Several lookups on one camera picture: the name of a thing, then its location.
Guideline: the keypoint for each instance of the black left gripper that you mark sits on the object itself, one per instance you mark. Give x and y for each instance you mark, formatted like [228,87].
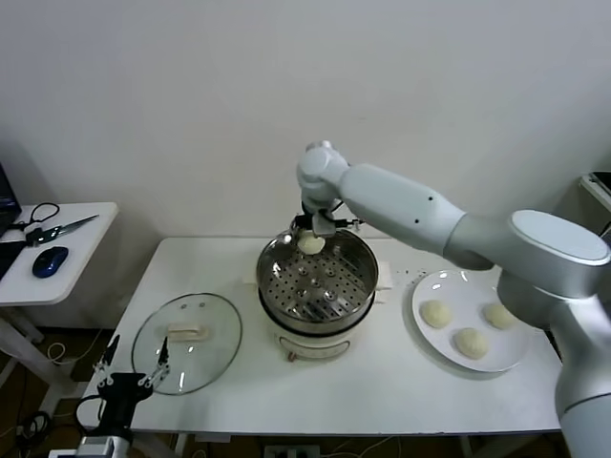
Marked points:
[121,396]

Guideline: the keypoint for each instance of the black laptop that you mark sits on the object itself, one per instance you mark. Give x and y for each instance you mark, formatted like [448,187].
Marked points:
[7,200]

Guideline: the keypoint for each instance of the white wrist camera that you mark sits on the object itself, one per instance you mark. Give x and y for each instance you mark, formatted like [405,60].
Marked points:
[323,225]
[102,446]

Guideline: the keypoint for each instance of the white shelf edge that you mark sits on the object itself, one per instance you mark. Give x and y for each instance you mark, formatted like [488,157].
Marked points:
[596,183]

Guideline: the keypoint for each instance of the white electric cooker base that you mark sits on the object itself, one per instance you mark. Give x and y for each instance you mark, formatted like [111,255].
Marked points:
[310,341]

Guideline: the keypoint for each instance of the small white side table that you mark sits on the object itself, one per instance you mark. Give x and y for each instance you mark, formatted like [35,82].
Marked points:
[81,257]

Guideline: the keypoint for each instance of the white round plate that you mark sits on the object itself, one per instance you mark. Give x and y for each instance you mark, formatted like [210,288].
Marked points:
[429,348]

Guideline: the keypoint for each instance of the oval glass lid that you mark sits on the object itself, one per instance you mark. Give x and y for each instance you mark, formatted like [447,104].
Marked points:
[215,334]

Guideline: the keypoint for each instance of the blue computer mouse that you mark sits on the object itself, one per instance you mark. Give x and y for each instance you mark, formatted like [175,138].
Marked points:
[50,262]

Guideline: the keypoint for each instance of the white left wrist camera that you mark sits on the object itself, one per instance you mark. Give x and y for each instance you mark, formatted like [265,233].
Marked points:
[102,446]

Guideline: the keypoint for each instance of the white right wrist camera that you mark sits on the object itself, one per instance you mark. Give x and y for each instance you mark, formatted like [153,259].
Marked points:
[323,225]

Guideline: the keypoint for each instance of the perforated steel steamer basket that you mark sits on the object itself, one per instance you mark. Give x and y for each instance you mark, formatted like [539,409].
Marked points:
[315,286]

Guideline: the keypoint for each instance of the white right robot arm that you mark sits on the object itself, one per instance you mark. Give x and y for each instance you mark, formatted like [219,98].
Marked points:
[406,205]

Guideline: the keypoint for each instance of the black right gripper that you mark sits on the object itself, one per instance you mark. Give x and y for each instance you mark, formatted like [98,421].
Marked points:
[303,222]

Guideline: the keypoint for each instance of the white steamed baozi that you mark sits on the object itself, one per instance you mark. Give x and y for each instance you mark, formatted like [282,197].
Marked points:
[470,342]
[499,317]
[435,315]
[310,244]

